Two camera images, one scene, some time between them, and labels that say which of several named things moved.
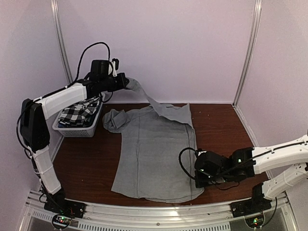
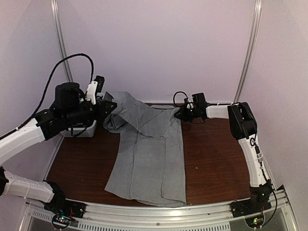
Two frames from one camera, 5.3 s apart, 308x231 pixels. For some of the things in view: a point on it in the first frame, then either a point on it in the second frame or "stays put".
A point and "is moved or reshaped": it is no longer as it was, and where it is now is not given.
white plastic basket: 85,132 stays put
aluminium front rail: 135,217 stays put
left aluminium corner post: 54,5 stays put
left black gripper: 122,84 -> 101,111
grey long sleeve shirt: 156,154 is moved or reshaped
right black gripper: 200,183 -> 183,115
